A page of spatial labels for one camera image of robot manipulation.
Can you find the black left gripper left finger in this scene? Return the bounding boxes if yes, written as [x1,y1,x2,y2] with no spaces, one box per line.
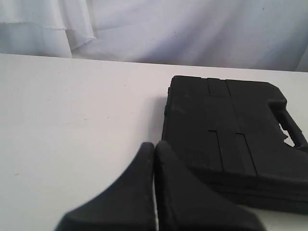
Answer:
[56,142,155,231]

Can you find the black plastic tool case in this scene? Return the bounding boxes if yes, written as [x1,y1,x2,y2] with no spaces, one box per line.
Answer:
[162,76,308,214]

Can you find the white backdrop curtain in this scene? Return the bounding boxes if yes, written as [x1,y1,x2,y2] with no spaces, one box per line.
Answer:
[0,0,308,71]

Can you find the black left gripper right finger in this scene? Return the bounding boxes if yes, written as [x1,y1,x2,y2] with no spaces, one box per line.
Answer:
[154,141,262,231]

